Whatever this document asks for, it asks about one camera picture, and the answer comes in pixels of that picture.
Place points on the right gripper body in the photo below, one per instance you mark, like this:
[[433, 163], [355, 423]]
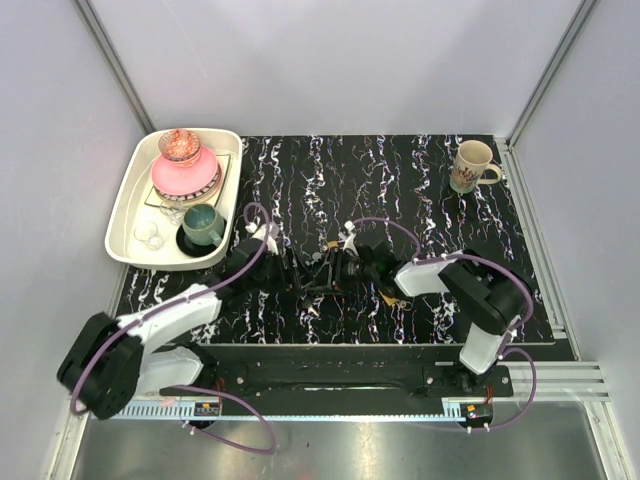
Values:
[[355, 270]]

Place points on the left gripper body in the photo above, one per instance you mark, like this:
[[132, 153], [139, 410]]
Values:
[[272, 276]]

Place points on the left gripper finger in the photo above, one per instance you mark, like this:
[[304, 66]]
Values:
[[300, 271], [288, 274]]

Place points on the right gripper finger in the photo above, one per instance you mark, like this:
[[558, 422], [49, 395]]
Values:
[[326, 267], [330, 288]]

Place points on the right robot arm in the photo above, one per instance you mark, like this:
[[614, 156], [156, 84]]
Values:
[[491, 297]]

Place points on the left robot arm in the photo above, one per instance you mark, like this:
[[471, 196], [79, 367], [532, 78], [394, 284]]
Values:
[[114, 360]]

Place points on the large brass padlock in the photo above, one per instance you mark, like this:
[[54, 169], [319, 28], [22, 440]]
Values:
[[394, 297]]

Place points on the black saucer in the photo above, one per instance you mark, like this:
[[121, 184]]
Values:
[[192, 245]]

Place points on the green ceramic cup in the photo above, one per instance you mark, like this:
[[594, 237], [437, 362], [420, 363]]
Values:
[[202, 214]]

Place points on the pink upturned bowl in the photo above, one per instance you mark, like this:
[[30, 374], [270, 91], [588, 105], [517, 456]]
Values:
[[172, 179]]

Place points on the clear drinking glass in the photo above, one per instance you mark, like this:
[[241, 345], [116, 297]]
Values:
[[147, 234]]

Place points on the white plastic tray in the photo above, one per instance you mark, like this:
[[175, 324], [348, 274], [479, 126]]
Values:
[[137, 203]]

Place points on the cream seashell mug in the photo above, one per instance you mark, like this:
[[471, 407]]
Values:
[[473, 166]]

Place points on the red patterned small bowl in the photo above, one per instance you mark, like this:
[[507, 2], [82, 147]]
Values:
[[180, 146]]

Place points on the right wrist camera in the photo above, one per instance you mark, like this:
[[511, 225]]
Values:
[[347, 234]]

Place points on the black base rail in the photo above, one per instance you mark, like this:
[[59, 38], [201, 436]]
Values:
[[347, 380]]

